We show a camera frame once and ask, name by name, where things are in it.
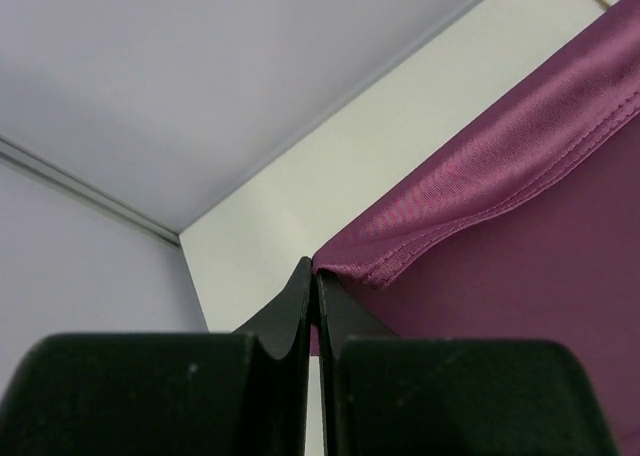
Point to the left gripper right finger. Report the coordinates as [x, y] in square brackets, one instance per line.
[385, 395]

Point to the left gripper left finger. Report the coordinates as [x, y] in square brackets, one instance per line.
[237, 393]

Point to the purple satin napkin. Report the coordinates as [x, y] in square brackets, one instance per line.
[526, 223]

